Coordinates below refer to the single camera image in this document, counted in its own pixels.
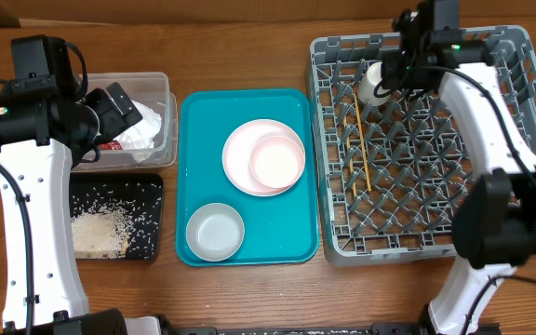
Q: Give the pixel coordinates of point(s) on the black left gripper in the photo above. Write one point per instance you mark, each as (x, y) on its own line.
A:
(116, 121)

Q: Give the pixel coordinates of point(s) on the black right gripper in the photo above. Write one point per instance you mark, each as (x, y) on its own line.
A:
(390, 67)

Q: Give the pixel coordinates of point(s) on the red snack wrapper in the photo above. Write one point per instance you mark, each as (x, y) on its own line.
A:
(110, 146)

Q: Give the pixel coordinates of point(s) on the cream paper cup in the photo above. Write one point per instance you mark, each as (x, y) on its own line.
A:
(367, 85)

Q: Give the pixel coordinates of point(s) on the white napkin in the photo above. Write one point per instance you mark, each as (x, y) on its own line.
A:
(140, 137)

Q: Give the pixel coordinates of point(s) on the wooden chopstick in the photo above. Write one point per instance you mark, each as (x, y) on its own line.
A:
(362, 143)
(351, 155)

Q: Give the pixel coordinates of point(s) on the pile of white rice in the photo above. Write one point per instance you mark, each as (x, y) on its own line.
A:
(103, 234)

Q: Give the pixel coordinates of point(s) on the large pink plate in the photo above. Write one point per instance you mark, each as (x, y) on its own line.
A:
(236, 153)

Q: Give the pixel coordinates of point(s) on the small pink bowl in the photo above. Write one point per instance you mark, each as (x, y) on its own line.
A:
(277, 161)

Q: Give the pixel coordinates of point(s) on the grey bowl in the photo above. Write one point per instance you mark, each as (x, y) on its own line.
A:
(215, 232)

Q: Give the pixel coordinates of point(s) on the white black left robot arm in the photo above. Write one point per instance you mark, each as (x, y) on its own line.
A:
(45, 130)

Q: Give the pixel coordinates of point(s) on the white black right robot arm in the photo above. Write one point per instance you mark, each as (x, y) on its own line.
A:
(494, 230)

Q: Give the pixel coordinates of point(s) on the grey dishwasher rack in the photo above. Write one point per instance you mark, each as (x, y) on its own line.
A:
(419, 168)

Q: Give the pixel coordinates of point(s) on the clear plastic bin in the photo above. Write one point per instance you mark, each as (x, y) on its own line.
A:
(152, 90)

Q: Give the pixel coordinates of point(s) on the black rectangular tray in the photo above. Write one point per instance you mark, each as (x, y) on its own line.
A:
(139, 194)

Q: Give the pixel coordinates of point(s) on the teal serving tray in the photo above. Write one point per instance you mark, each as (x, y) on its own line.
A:
(278, 229)

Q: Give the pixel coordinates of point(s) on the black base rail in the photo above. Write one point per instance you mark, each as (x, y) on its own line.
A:
(402, 328)

